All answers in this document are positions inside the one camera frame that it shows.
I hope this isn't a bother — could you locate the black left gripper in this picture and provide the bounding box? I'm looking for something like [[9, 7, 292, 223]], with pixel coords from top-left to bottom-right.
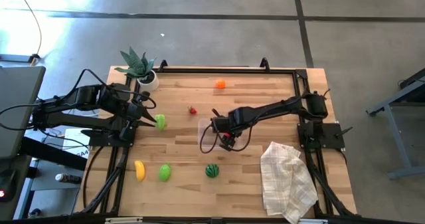
[[123, 100, 157, 129]]

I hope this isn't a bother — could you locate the green toy fruit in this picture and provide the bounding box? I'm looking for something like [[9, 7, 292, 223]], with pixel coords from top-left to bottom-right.
[[158, 162, 172, 182], [154, 114, 167, 132]]

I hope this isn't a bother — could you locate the green striped toy watermelon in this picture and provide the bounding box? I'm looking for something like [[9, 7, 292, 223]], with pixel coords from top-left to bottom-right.
[[205, 163, 220, 179]]

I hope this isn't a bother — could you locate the yellow toy banana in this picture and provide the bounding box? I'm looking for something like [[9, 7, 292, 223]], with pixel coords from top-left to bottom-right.
[[133, 160, 146, 183]]

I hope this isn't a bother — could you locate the clear plastic container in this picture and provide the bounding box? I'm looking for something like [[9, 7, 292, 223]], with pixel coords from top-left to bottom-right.
[[198, 117, 248, 153]]

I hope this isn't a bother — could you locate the green plant in white pot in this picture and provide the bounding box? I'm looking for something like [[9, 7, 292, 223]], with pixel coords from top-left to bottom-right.
[[114, 47, 160, 93]]

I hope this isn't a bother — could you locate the white printed paper sheet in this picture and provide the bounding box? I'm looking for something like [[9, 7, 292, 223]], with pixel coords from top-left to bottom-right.
[[62, 128, 91, 158]]

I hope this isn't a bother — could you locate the white plaid dish cloth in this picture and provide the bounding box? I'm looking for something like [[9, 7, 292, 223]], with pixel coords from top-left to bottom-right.
[[260, 141, 319, 224]]

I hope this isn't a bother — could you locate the dark bottle with white cap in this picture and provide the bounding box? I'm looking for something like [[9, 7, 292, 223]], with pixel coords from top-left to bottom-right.
[[54, 173, 82, 184]]

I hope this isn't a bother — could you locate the white label strip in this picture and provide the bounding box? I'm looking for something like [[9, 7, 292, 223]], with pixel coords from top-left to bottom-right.
[[105, 217, 143, 224]]

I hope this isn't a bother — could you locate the black box with lit display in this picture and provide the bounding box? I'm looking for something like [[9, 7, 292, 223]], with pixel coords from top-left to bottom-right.
[[0, 156, 33, 220]]

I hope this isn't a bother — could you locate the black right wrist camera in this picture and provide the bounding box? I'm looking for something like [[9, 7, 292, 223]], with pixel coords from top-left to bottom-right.
[[219, 138, 237, 152]]

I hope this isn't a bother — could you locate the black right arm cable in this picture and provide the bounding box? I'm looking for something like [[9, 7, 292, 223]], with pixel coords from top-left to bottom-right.
[[199, 122, 255, 154]]

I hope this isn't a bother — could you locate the black metal table frame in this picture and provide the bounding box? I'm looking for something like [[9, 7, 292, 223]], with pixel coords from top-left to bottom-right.
[[74, 56, 361, 218]]

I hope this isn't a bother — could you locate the thin yellow cable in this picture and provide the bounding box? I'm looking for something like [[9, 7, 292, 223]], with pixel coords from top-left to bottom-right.
[[12, 0, 43, 65]]

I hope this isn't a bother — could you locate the grey metal table leg frame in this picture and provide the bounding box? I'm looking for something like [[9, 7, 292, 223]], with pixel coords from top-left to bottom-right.
[[366, 67, 425, 180]]

